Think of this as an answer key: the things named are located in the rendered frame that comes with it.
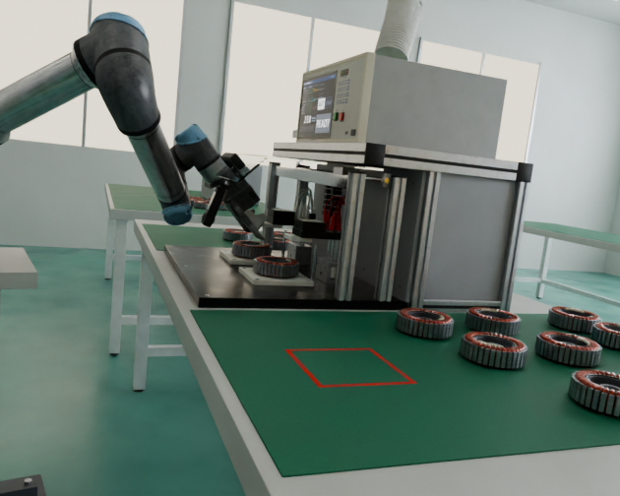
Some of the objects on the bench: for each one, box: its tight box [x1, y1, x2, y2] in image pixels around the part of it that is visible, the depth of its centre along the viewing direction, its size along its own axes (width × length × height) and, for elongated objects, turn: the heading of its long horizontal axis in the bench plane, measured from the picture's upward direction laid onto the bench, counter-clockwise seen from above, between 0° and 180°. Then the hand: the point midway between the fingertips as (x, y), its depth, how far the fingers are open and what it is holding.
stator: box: [465, 307, 521, 337], centre depth 123 cm, size 11×11×4 cm
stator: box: [231, 240, 272, 259], centre depth 163 cm, size 11×11×4 cm
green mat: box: [190, 310, 620, 477], centre depth 102 cm, size 94×61×1 cm, turn 74°
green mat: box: [142, 223, 263, 251], centre depth 221 cm, size 94×61×1 cm, turn 74°
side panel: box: [404, 171, 530, 313], centre depth 135 cm, size 28×3×32 cm, turn 74°
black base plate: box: [164, 245, 403, 310], centre depth 153 cm, size 47×64×2 cm
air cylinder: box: [315, 257, 339, 283], centre depth 146 cm, size 5×8×6 cm
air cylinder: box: [286, 242, 312, 265], centre depth 169 cm, size 5×8×6 cm
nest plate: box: [238, 267, 314, 286], centre depth 141 cm, size 15×15×1 cm
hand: (255, 237), depth 163 cm, fingers open, 14 cm apart
